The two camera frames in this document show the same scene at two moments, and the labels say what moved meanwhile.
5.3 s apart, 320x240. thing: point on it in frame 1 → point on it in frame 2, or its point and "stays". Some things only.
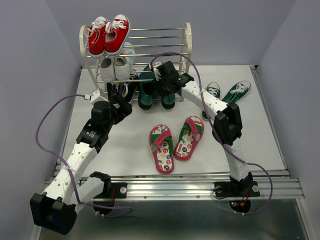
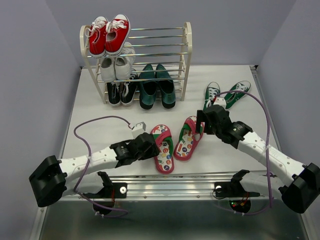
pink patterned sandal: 190,134 stays
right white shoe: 122,63 stays
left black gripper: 124,110 → 152,150
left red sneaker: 97,36 stays
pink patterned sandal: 161,139 stays
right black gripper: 158,86 → 202,117
